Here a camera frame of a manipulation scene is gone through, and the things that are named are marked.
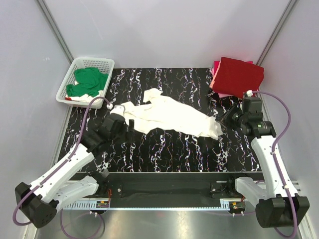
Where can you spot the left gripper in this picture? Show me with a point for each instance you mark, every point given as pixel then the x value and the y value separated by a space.
pixel 128 136

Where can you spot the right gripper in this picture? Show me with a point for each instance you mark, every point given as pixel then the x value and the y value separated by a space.
pixel 224 119

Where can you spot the white t shirt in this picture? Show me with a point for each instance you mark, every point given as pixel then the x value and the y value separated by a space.
pixel 164 112

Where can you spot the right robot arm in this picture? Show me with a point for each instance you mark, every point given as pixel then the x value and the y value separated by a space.
pixel 279 204

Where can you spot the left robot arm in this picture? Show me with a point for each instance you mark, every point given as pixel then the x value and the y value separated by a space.
pixel 44 197

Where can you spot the folded red t shirt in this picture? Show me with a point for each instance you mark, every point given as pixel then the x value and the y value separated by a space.
pixel 239 78

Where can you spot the folded pink t shirt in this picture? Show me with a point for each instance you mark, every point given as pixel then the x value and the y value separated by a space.
pixel 214 74

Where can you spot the red white garment in basket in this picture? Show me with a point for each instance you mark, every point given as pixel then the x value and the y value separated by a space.
pixel 84 98

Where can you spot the green t shirt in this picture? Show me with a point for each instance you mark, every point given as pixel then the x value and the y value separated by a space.
pixel 89 81

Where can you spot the white plastic basket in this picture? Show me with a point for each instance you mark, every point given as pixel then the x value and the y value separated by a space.
pixel 103 64

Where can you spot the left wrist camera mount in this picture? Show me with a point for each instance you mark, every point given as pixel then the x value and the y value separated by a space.
pixel 117 109

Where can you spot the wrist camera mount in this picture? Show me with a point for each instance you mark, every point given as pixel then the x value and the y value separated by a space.
pixel 248 93
pixel 117 109

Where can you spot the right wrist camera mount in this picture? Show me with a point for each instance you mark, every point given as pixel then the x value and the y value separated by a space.
pixel 248 93

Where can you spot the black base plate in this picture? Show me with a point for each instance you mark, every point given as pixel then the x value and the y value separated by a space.
pixel 180 187

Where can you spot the slotted cable duct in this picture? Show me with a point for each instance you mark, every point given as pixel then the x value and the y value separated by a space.
pixel 99 205

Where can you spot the right aluminium frame post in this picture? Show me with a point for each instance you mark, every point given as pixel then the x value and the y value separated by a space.
pixel 277 30

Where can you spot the aluminium frame post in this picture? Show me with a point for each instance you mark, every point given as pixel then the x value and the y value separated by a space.
pixel 277 30
pixel 55 29

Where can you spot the left aluminium frame post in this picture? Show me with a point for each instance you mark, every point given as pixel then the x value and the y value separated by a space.
pixel 55 29

